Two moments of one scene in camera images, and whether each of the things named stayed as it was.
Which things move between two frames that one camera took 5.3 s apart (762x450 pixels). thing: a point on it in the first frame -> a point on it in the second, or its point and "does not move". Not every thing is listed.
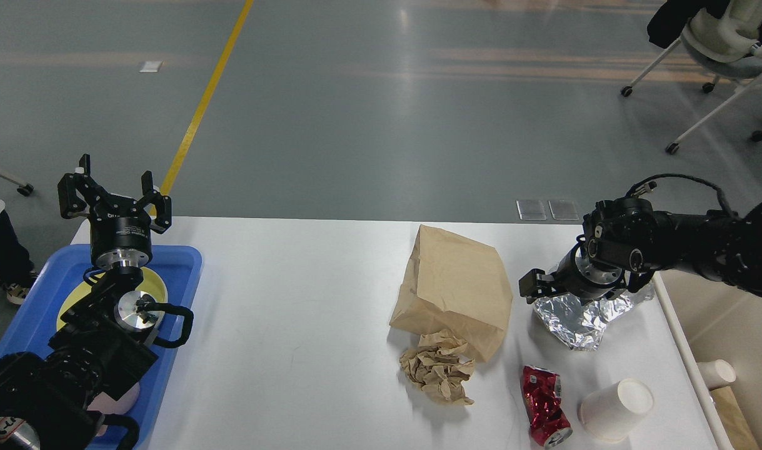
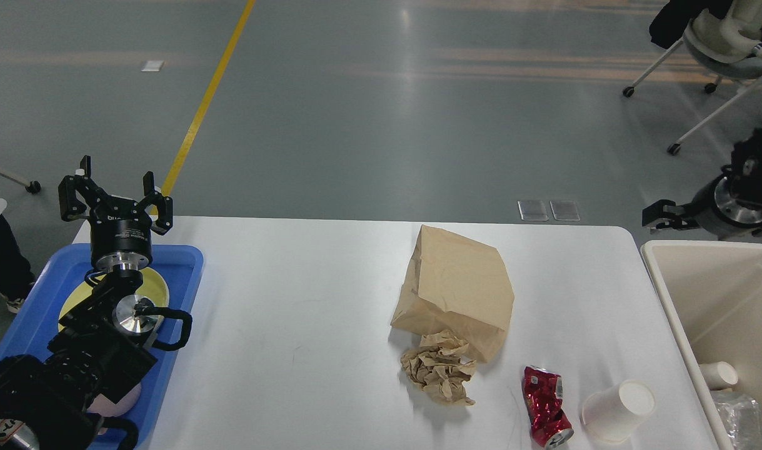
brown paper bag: (457, 285) does not move
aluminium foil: (582, 325) -> (742, 417)
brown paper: (436, 367) does not move
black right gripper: (576, 274) -> (720, 213)
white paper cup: (608, 414) does not move
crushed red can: (549, 424) does not move
